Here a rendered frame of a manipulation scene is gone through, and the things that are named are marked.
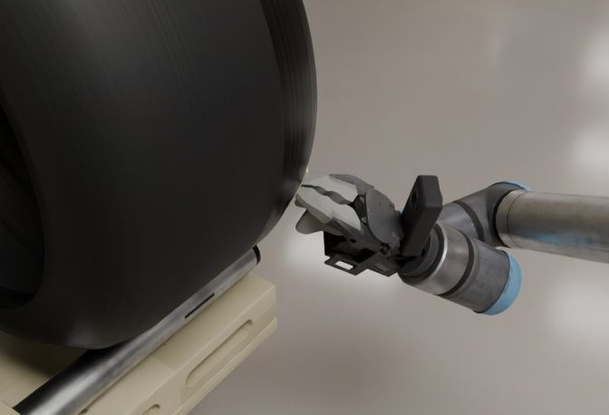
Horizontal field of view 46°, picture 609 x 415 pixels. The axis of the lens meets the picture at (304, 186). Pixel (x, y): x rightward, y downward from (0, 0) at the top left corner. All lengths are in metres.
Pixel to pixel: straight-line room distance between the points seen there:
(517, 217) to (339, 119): 2.11
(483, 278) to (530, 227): 0.12
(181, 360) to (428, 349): 1.29
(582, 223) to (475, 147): 2.03
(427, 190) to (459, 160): 2.06
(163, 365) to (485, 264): 0.42
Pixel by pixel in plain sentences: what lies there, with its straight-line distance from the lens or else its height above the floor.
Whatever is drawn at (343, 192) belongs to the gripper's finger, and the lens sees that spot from 0.82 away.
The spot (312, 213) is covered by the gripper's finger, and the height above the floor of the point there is 1.01.
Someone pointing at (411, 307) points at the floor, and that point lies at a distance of 2.16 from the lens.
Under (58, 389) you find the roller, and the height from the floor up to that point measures 0.92.
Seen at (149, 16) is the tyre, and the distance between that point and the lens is 0.52.
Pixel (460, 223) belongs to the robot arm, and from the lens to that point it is 1.07.
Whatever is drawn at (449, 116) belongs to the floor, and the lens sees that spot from 3.17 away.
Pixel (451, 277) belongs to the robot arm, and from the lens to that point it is 0.91.
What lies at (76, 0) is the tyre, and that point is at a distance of 0.50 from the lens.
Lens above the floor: 1.48
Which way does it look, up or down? 34 degrees down
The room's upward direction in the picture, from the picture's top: straight up
